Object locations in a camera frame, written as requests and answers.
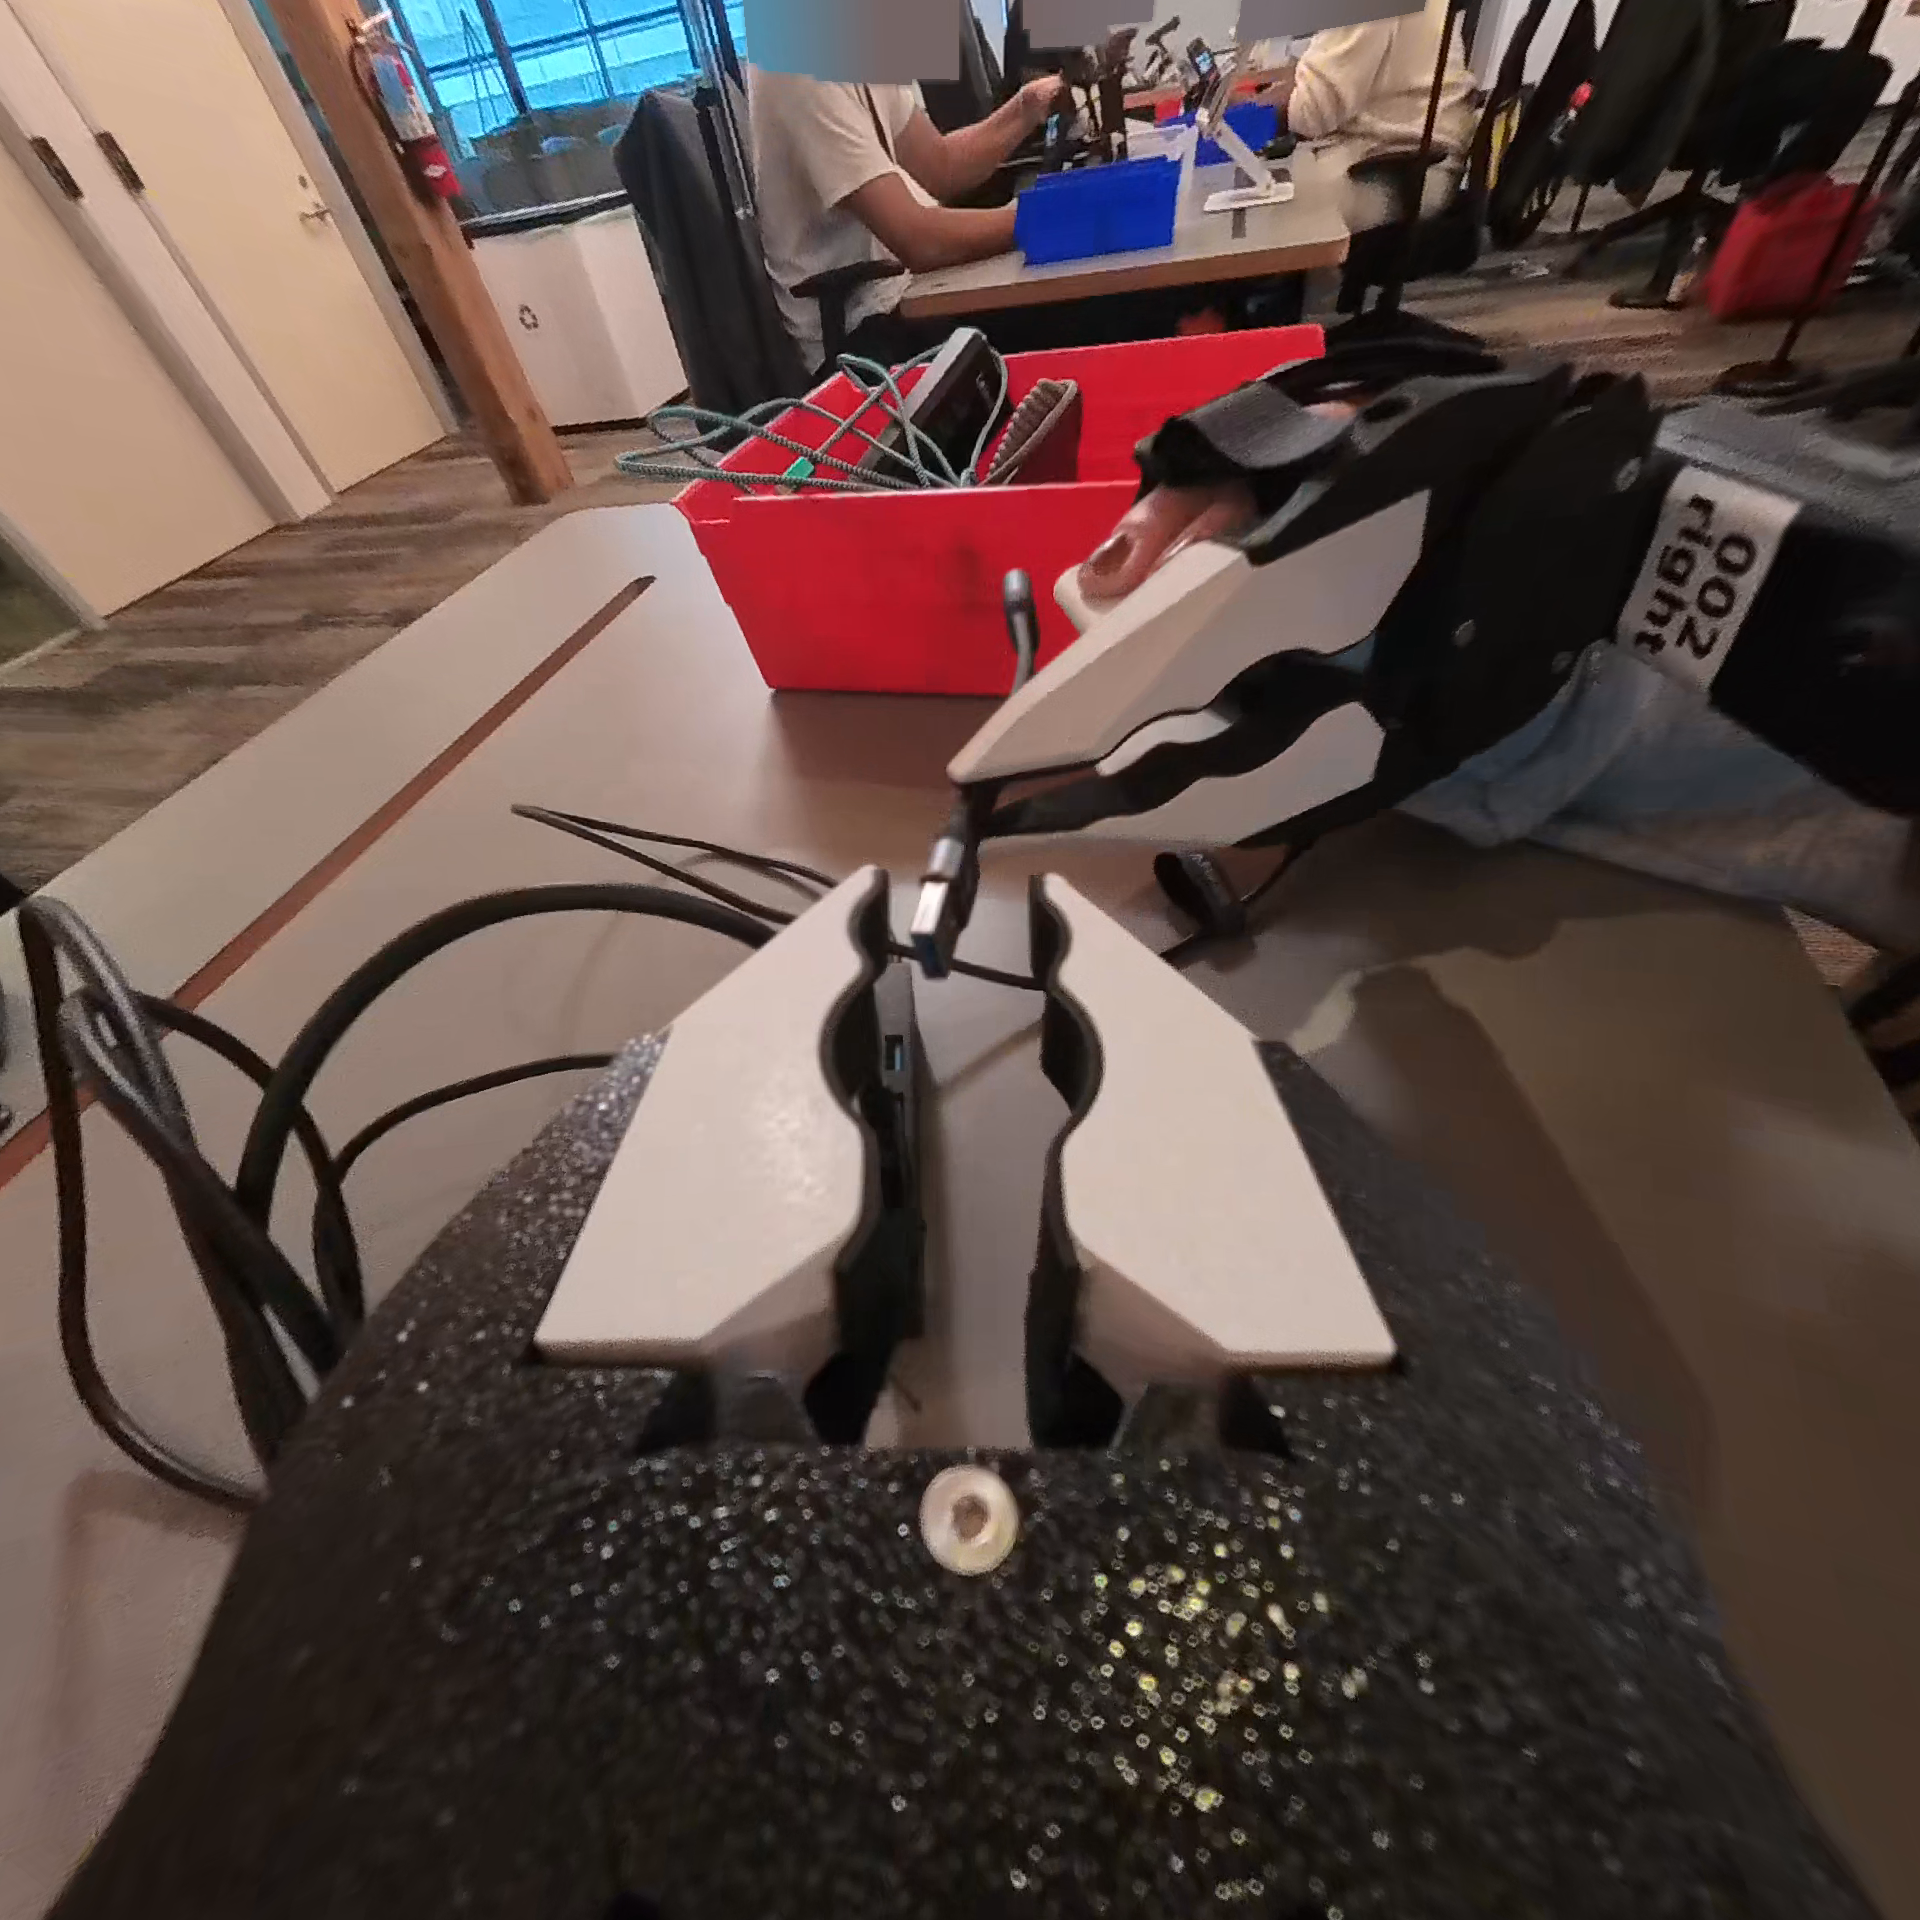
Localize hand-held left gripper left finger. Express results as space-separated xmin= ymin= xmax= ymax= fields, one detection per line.
xmin=532 ymin=864 xmax=927 ymax=1396

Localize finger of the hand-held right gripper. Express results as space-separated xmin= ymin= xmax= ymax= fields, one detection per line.
xmin=983 ymin=662 xmax=1390 ymax=855
xmin=944 ymin=489 xmax=1432 ymax=790

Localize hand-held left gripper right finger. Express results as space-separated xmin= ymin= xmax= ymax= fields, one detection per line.
xmin=1024 ymin=874 xmax=1402 ymax=1404

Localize black usb hub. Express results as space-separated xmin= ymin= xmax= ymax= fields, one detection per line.
xmin=867 ymin=960 xmax=929 ymax=1361

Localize red plastic bin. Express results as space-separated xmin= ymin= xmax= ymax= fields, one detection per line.
xmin=670 ymin=322 xmax=1328 ymax=696

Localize black usb cable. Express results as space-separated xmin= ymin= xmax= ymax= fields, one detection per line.
xmin=908 ymin=568 xmax=1047 ymax=980

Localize person's right hand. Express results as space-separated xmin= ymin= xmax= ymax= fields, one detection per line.
xmin=1079 ymin=488 xmax=1257 ymax=607

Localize person's jeans leg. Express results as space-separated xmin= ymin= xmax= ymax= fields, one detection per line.
xmin=1402 ymin=644 xmax=1920 ymax=962

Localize black rectangular device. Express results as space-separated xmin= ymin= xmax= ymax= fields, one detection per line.
xmin=884 ymin=329 xmax=1011 ymax=486

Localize wooden office desk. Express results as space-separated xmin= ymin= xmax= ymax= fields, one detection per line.
xmin=900 ymin=142 xmax=1353 ymax=320

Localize red bag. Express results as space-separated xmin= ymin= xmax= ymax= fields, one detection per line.
xmin=1707 ymin=176 xmax=1884 ymax=326

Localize white phone stand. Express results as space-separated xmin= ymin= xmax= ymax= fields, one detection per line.
xmin=1201 ymin=89 xmax=1299 ymax=212

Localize hanging dark coats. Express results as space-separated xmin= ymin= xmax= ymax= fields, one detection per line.
xmin=1478 ymin=0 xmax=1920 ymax=266

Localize office chair with dark jacket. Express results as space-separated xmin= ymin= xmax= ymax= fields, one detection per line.
xmin=615 ymin=87 xmax=819 ymax=424

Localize large grid window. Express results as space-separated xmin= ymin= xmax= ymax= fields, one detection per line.
xmin=394 ymin=0 xmax=753 ymax=212

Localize red fire extinguisher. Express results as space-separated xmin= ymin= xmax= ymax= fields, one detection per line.
xmin=353 ymin=18 xmax=438 ymax=145

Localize white double door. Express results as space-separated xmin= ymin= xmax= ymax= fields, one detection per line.
xmin=0 ymin=0 xmax=458 ymax=617

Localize black cable strap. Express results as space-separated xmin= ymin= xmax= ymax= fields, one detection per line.
xmin=1152 ymin=843 xmax=1299 ymax=946

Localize coiled grey cable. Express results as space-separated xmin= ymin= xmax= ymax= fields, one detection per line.
xmin=983 ymin=378 xmax=1082 ymax=486

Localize thin black cable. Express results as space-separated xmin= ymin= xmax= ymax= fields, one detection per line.
xmin=511 ymin=804 xmax=842 ymax=910

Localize green braided cable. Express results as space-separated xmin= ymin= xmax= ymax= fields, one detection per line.
xmin=615 ymin=354 xmax=963 ymax=494

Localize thick black cable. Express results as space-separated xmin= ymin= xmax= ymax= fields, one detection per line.
xmin=17 ymin=882 xmax=819 ymax=1508

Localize wooden post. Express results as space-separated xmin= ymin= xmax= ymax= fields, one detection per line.
xmin=270 ymin=0 xmax=577 ymax=508

